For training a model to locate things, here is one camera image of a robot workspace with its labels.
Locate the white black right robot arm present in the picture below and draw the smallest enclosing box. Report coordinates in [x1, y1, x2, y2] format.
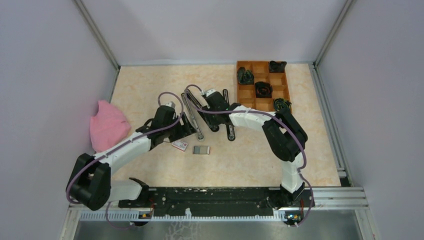
[200, 89, 308, 206]

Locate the black stapler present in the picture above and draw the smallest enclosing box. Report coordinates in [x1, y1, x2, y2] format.
[222, 88, 236, 142]
[194, 97, 220, 133]

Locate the dark rolled sock back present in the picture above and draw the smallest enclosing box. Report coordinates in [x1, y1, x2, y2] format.
[268, 60, 288, 73]

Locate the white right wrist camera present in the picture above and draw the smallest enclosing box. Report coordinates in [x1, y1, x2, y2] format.
[201, 88, 216, 99]

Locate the blue green rolled sock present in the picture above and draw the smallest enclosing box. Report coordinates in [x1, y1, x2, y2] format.
[273, 98, 293, 113]

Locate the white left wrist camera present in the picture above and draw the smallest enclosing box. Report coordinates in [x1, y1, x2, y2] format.
[165, 101, 176, 109]

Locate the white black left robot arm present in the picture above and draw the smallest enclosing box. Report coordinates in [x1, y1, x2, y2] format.
[66, 105, 197, 211]

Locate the staple box tray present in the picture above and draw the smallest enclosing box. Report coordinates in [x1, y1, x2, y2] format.
[192, 145, 211, 155]

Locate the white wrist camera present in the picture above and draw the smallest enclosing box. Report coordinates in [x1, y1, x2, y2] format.
[165, 101, 176, 109]
[201, 88, 216, 99]

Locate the red white staple box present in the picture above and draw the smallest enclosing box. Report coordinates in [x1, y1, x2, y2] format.
[171, 140, 188, 152]

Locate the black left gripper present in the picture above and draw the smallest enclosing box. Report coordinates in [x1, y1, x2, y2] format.
[163, 111, 196, 142]

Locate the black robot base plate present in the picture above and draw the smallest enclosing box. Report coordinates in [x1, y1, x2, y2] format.
[118, 178, 315, 227]

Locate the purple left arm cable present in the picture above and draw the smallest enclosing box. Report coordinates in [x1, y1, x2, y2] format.
[65, 91, 185, 231]

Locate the grey silver stapler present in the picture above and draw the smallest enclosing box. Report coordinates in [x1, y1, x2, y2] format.
[181, 93, 205, 142]

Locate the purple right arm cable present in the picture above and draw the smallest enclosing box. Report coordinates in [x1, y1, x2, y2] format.
[184, 84, 315, 228]

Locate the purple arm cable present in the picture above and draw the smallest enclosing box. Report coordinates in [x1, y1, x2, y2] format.
[184, 84, 315, 228]
[65, 91, 185, 231]

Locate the wooden compartment tray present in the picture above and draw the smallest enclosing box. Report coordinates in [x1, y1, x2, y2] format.
[236, 60, 292, 112]

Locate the green camouflage rolled sock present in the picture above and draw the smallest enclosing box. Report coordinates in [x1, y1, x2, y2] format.
[236, 67, 255, 85]

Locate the pink cloth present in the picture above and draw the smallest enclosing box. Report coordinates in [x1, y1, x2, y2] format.
[89, 100, 131, 153]

